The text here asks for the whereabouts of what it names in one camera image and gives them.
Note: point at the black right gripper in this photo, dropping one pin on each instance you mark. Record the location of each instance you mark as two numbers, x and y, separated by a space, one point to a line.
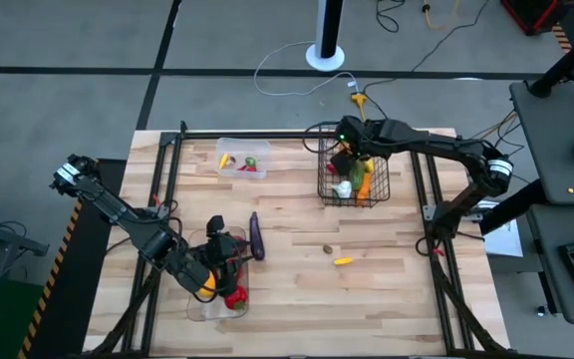
362 134

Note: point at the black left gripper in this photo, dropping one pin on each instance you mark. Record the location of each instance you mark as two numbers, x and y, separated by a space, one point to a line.
222 259

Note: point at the red chili pepper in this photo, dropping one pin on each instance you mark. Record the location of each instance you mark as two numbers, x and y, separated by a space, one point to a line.
332 168

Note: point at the green cucumber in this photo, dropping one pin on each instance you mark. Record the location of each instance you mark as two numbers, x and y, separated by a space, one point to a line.
357 174

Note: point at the white garlic bulb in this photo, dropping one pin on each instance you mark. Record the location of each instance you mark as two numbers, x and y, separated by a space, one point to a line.
343 189

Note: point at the small yellow squash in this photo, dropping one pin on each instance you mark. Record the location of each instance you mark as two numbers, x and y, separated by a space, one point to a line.
369 164

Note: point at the yellow lemon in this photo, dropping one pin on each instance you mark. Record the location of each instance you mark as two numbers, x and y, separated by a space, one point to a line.
208 286

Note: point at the orange carrot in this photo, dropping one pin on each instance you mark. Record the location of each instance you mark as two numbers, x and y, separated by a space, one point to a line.
364 194

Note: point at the large red tomato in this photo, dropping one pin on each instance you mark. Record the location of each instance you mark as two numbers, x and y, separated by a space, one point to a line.
236 297

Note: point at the small green pepper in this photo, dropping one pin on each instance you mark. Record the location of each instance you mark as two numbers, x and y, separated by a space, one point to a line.
250 161

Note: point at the small red pepper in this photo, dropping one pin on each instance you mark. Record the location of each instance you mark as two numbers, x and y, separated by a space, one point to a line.
247 168

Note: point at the small yellow pepper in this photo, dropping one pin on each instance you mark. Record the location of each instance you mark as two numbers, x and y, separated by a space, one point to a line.
223 160

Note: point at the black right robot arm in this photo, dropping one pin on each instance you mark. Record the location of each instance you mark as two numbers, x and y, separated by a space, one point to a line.
446 149

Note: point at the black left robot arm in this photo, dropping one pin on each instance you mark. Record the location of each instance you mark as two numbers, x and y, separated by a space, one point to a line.
117 214

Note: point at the purple eggplant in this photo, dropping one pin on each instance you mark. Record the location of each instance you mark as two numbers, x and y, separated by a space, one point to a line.
257 237

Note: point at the clear plastic bin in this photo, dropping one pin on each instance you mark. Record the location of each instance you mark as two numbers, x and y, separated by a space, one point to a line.
207 311

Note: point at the yellow power plug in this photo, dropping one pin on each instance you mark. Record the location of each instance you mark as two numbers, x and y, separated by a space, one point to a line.
358 100

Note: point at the frosted plastic container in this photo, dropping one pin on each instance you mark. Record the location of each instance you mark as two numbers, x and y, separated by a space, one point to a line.
262 149

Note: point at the brown kiwi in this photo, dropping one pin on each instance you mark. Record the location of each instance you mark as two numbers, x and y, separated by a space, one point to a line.
327 249

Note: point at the yellow corn cob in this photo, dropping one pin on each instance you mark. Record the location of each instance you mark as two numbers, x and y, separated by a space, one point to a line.
343 260

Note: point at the black white pole stand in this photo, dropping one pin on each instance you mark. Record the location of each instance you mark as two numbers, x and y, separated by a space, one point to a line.
329 30

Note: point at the black hazard-striped mat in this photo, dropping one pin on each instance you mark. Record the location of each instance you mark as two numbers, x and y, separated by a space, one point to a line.
83 299

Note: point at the black desk support beam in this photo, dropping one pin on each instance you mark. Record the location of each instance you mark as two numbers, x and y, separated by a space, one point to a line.
511 207

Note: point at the white paper sheet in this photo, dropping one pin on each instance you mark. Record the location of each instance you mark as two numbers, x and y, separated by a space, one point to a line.
503 239

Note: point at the red black cart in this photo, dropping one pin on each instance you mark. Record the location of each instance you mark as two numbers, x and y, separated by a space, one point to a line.
536 15

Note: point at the black boom pole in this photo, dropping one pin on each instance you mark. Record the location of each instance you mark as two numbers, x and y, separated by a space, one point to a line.
571 57

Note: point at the grey desk with keyboard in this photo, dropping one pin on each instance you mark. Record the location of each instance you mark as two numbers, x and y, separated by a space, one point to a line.
566 299

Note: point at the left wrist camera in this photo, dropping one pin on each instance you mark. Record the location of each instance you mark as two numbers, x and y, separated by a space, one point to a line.
215 225

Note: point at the black table frame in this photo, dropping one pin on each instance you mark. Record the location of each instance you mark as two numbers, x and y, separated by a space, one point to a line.
292 134

